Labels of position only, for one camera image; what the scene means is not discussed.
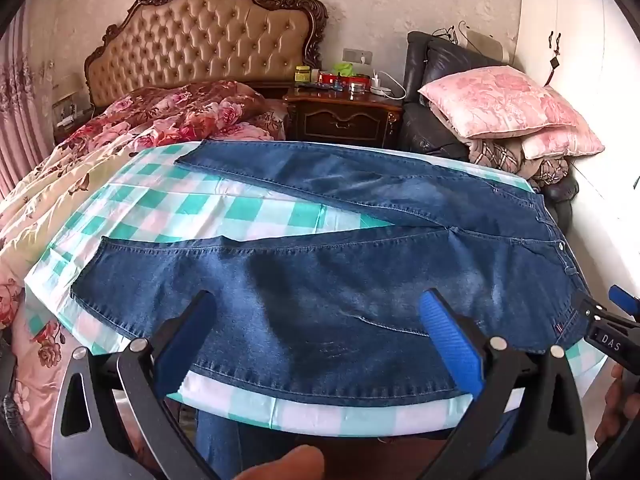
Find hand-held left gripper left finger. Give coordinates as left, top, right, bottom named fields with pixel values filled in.
left=50, top=289, right=221, bottom=480

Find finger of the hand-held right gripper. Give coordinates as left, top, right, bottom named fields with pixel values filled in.
left=607, top=285, right=640, bottom=319
left=572, top=292, right=640, bottom=362

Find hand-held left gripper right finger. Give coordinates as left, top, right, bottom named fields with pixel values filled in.
left=419, top=287, right=588, bottom=480

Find blue denim pants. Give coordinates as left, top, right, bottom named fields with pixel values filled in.
left=70, top=140, right=588, bottom=408

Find person's right hand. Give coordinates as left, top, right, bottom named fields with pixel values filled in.
left=595, top=364, right=640, bottom=456

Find person's left hand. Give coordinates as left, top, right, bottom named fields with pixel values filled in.
left=235, top=444, right=326, bottom=480

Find green white checkered sheet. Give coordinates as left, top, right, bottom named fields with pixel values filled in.
left=22, top=140, right=608, bottom=436

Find small pink floral pillow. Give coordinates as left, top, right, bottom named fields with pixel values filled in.
left=520, top=125, right=606, bottom=161

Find beige plaid blanket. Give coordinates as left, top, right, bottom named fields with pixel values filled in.
left=467, top=137, right=571, bottom=191

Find floral red bed quilt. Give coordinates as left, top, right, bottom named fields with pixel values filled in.
left=0, top=130, right=166, bottom=473

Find black leather armchair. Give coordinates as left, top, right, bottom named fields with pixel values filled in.
left=397, top=30, right=581, bottom=231

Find large pink floral pillow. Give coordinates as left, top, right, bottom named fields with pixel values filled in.
left=417, top=66, right=593, bottom=140

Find dark hanging tassel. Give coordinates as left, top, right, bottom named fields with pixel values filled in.
left=546, top=32, right=562, bottom=85

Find dark wooden nightstand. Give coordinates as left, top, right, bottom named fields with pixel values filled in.
left=282, top=82, right=406, bottom=150

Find white wardrobe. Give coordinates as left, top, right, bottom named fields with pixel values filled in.
left=515, top=0, right=640, bottom=311

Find small bedside table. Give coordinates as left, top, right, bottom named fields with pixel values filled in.
left=51, top=87, right=97, bottom=142

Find pink curtain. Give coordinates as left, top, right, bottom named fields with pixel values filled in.
left=0, top=5, right=56, bottom=201

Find clothes hanger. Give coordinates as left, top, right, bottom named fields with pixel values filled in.
left=432, top=21, right=508, bottom=57

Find tufted carved wooden headboard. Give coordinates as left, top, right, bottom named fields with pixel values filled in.
left=82, top=0, right=329, bottom=111

